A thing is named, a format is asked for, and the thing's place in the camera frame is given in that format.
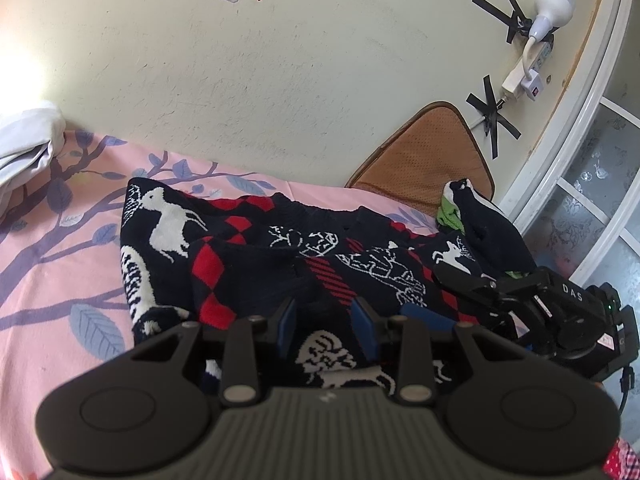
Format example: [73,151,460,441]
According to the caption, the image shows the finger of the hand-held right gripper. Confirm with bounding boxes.
[432,261,501,306]
[400,302,527,347]

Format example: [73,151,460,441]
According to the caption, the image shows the white power strip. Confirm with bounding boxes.
[501,40,554,97]

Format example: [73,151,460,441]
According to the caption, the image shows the dark garment with green trim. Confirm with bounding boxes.
[437,177,538,281]

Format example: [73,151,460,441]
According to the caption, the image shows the white frosted glass door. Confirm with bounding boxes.
[510,0,640,301]

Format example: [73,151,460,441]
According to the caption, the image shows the black tape cross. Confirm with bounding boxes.
[472,0,533,46]
[466,75,522,161]

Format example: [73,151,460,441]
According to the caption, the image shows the white adapter with red switch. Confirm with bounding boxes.
[522,72,547,101]

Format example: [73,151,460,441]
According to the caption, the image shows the white bulb lamp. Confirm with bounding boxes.
[522,0,574,42]

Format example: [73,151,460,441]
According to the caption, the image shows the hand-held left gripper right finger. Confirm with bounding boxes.
[351,298,521,408]

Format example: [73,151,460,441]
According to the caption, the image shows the red patterned clothing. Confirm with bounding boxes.
[602,437,640,480]

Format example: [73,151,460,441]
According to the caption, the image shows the brown mesh cushion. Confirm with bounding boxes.
[345,101,496,211]

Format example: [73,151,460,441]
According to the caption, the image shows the pink floral bed sheet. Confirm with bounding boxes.
[0,130,501,480]

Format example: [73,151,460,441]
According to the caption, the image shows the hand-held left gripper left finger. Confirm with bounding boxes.
[131,299,299,409]

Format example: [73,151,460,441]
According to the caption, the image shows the pale grey crumpled cloth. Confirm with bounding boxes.
[0,100,67,202]

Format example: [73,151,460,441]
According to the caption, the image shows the navy patterned knit sweater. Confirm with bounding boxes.
[120,177,506,401]

